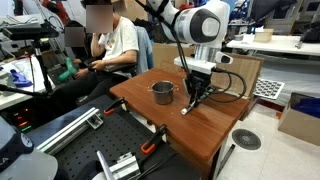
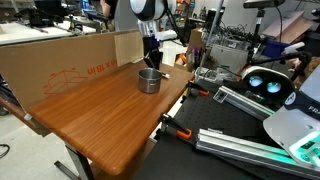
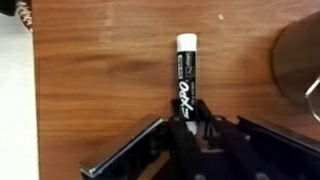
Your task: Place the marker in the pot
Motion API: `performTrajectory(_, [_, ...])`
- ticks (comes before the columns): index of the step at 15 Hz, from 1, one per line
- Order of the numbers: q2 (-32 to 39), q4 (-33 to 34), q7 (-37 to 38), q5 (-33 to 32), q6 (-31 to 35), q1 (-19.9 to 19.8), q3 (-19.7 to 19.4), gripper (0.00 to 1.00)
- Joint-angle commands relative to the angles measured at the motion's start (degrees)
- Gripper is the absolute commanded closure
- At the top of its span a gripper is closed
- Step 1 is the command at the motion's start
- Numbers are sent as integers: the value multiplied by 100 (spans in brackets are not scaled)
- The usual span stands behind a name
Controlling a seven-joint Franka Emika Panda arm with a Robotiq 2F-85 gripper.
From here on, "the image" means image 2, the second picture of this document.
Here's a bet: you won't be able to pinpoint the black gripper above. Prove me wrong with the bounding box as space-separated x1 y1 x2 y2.
142 34 164 74

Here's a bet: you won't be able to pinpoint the small stainless steel pot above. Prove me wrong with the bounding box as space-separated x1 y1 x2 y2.
137 67 164 95

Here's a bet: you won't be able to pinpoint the orange black bar clamp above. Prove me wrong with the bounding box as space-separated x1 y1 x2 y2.
158 112 193 141
185 81 211 98

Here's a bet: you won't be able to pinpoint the person in dark shirt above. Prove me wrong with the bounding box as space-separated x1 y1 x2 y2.
99 0 118 19

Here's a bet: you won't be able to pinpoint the black perforated breadboard table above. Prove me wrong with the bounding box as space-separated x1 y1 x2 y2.
134 78 320 180

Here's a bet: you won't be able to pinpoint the large cardboard box panel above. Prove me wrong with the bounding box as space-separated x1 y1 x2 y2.
0 29 145 112

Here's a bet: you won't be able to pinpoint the white VR headset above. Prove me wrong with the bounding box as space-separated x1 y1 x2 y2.
240 65 297 105

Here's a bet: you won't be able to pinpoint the blue storage bin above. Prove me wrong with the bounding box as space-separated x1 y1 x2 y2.
261 39 292 58

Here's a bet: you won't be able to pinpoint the metal table leg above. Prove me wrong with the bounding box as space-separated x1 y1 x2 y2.
53 143 95 180

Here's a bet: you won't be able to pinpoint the white background workbench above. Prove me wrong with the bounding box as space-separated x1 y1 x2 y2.
0 20 98 46

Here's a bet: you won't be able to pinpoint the flat cardboard sheets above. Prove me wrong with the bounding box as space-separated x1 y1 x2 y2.
262 9 315 45

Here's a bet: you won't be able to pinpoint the short aluminium extrusion rail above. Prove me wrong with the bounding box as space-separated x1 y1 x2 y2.
212 85 278 122

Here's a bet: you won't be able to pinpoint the black camera on stand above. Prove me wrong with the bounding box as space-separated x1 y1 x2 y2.
242 0 287 68

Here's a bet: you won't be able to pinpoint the long aluminium extrusion rail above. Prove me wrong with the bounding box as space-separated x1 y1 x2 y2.
195 127 320 180

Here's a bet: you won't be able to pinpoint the black floor cable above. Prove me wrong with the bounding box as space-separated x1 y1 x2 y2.
0 143 11 160

